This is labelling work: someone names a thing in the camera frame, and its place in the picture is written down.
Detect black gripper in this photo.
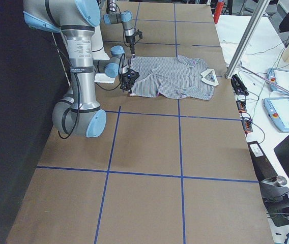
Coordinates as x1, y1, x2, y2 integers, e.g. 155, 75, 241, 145
125, 29, 142, 58
120, 68, 139, 94

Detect navy white striped polo shirt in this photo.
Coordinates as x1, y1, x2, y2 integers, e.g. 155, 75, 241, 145
131, 55, 219, 101

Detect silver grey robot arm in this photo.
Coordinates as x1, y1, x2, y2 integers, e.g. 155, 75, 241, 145
103, 1, 143, 58
23, 1, 142, 139

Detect red bottle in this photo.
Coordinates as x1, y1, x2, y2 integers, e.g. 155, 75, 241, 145
213, 0, 224, 24

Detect black power strip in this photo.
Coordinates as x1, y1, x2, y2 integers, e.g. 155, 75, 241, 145
231, 74, 249, 96

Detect black orange connector box upper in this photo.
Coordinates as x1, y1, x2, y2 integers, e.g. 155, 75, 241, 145
236, 100, 247, 113

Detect black orange connector box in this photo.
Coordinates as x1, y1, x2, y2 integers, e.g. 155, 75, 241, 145
241, 118, 253, 134
236, 100, 247, 113

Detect black orange connector box lower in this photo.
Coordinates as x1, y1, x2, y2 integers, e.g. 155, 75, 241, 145
241, 118, 253, 134

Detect long black box white label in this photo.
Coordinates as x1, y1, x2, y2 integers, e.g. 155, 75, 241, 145
247, 141, 278, 181

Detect lower blue teach pendant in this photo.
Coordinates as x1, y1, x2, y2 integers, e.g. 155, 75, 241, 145
263, 97, 289, 133

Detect blue teach pendant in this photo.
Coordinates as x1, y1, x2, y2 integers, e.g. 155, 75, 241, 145
267, 68, 289, 90
263, 97, 289, 133

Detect upper blue teach pendant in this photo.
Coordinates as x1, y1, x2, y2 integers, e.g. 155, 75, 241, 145
267, 68, 289, 90

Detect grey monitor stand base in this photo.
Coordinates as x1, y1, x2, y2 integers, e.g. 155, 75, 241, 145
259, 175, 289, 227

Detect aluminium frame post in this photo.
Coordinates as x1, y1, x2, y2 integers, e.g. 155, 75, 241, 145
225, 0, 270, 79

